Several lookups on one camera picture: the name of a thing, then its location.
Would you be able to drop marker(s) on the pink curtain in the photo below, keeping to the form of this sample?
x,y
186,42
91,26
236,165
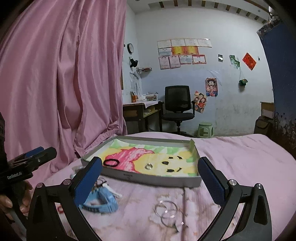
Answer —
x,y
61,64

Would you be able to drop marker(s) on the red square wall paper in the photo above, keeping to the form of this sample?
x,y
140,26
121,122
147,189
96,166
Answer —
x,y
249,61

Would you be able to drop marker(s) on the cartoon family poster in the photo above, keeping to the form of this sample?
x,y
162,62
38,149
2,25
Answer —
x,y
200,101

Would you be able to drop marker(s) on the round wall clock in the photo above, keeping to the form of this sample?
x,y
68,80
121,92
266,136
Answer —
x,y
130,48

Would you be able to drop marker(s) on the green plastic stool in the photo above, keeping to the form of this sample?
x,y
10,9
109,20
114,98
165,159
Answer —
x,y
205,130

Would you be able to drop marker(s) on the wooden desk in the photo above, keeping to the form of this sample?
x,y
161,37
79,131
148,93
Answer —
x,y
140,112

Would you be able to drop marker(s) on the black office chair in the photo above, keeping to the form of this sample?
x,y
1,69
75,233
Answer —
x,y
178,106

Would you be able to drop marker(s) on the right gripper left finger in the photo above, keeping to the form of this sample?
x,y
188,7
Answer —
x,y
44,222

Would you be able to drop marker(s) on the green hanging wall holder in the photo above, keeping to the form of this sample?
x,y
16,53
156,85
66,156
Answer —
x,y
243,82

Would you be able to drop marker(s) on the blue patterned wardrobe cover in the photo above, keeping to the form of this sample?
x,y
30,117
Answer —
x,y
279,47

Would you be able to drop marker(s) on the beige hair claw clip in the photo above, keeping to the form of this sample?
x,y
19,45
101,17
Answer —
x,y
103,183

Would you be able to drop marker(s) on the pink bed sheet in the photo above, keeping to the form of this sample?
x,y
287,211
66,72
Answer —
x,y
156,213

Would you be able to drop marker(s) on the shallow grey cardboard tray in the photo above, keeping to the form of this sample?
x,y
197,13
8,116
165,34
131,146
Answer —
x,y
173,182

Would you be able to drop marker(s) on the silver hoop rings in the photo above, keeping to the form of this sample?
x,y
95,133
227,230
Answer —
x,y
167,213

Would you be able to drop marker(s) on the colourful cartoon towel liner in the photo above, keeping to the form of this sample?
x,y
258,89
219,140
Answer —
x,y
168,159

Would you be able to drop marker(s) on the left hand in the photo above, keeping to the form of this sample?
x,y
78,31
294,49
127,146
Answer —
x,y
6,203

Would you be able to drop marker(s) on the anime character poster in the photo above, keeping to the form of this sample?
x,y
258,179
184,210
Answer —
x,y
211,87

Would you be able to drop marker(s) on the small dark wall photo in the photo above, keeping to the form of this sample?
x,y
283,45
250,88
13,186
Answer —
x,y
220,58

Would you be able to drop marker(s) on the cardboard boxes in corner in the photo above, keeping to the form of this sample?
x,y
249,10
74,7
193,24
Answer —
x,y
264,123

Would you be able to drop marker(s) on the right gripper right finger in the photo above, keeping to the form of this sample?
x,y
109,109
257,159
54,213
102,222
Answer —
x,y
254,222

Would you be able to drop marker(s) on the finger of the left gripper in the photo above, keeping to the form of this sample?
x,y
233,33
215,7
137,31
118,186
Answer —
x,y
34,162
33,152

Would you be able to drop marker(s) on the certificates on wall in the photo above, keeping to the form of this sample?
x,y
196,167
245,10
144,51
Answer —
x,y
174,53

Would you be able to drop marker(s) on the green photo on wall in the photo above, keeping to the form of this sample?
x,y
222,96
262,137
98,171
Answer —
x,y
234,61

